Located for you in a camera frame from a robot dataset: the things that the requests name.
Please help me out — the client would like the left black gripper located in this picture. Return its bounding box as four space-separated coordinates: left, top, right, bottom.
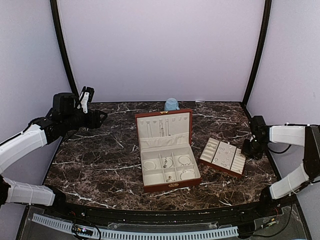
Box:
62 107 108 132

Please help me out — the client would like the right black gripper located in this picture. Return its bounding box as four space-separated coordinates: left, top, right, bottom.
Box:
241 138 268 160

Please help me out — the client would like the brown jewelry tray cream lining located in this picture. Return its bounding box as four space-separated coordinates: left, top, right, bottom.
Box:
199 137 246 178

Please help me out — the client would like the silver bangle bracelet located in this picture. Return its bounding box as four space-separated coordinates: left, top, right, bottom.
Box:
143 160 158 171

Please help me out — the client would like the brown jewelry box cream lining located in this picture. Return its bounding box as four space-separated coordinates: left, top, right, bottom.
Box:
135 109 202 193

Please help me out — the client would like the small silver earring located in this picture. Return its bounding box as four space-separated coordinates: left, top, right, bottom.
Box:
166 175 175 182

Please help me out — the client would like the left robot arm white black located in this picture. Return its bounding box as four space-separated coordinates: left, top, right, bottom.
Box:
0 87 108 218

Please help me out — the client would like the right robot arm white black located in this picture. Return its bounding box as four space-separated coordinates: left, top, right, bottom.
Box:
241 123 320 217

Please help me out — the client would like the light blue upside-down mug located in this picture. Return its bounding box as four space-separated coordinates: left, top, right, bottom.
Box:
164 97 180 111

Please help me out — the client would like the small circuit board with leds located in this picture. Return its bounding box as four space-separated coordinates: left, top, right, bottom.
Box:
71 224 94 236

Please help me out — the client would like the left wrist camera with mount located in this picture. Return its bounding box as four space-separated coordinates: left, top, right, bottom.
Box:
77 86 95 114

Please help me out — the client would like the black front table rail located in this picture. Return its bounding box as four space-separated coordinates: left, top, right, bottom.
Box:
44 202 293 233

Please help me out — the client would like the silver bracelet back compartment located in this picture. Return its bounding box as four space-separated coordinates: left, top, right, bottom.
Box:
177 155 193 166

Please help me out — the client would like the silver chain bracelet middle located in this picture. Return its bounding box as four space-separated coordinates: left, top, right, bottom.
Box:
162 156 174 169

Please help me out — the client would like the white slotted cable duct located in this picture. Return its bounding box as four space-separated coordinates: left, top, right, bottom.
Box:
31 213 239 240

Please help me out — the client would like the black left corner post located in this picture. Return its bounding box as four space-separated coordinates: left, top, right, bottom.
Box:
49 0 79 97

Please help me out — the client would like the black corner post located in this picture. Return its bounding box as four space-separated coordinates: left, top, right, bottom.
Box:
241 0 272 109
49 0 79 97

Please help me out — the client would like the black right corner post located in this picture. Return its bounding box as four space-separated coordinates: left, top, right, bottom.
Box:
241 0 272 109

